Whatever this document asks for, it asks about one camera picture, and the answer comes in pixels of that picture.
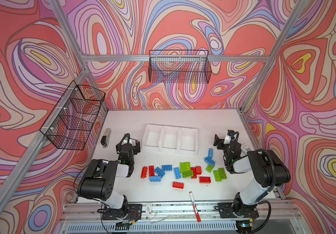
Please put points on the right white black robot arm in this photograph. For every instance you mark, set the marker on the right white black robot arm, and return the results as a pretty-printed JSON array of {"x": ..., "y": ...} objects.
[{"x": 268, "y": 172}]

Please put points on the blue lego left pile bottom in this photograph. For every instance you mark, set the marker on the blue lego left pile bottom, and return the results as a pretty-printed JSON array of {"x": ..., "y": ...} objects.
[{"x": 155, "y": 179}]

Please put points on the white three-compartment tray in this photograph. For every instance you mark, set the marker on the white three-compartment tray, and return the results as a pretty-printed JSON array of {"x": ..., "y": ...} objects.
[{"x": 170, "y": 139}]

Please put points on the green lego right pair left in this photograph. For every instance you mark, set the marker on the green lego right pair left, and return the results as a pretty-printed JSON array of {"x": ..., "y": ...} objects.
[{"x": 217, "y": 176}]

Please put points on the black wire basket left wall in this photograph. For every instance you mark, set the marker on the black wire basket left wall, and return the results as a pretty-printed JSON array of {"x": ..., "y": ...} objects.
[{"x": 73, "y": 117}]

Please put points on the blue lego left pile top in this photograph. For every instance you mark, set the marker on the blue lego left pile top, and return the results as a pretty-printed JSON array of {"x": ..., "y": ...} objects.
[{"x": 167, "y": 168}]

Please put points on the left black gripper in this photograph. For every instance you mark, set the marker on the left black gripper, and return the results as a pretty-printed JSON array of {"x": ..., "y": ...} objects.
[{"x": 128, "y": 143}]

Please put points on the red lego front lone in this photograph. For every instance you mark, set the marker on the red lego front lone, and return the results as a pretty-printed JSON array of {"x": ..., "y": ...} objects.
[{"x": 178, "y": 185}]

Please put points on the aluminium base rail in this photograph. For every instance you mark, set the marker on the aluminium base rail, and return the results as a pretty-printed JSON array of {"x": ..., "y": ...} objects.
[{"x": 277, "y": 217}]

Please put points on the small green lego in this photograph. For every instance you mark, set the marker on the small green lego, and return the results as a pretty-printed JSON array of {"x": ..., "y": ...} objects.
[{"x": 209, "y": 168}]

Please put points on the red lego beside blue pile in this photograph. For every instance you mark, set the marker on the red lego beside blue pile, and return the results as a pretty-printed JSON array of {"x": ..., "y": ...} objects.
[{"x": 151, "y": 171}]

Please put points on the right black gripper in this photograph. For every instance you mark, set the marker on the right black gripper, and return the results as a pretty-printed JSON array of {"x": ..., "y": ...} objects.
[{"x": 222, "y": 141}]

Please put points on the black wire basket wall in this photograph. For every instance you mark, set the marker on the black wire basket wall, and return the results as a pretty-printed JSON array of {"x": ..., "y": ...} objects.
[
  {"x": 179, "y": 66},
  {"x": 73, "y": 117}
]

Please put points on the red white marker pen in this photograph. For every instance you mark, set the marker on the red white marker pen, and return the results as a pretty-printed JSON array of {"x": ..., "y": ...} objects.
[{"x": 195, "y": 207}]

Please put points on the black wire basket back wall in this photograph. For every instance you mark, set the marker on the black wire basket back wall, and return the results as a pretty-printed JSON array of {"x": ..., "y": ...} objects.
[{"x": 179, "y": 66}]

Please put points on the black grey stapler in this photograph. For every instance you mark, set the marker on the black grey stapler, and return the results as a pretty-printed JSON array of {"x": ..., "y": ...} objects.
[{"x": 105, "y": 138}]

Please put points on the red lego centre cluster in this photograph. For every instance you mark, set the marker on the red lego centre cluster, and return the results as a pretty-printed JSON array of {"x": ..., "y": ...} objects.
[{"x": 193, "y": 169}]

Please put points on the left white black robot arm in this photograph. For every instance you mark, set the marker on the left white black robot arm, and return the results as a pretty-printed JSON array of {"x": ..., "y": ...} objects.
[{"x": 98, "y": 182}]

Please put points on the red lego square centre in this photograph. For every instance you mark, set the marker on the red lego square centre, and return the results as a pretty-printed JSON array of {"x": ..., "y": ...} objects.
[{"x": 198, "y": 170}]

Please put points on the green lego pair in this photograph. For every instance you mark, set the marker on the green lego pair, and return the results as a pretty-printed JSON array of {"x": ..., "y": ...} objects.
[
  {"x": 217, "y": 176},
  {"x": 222, "y": 173}
]

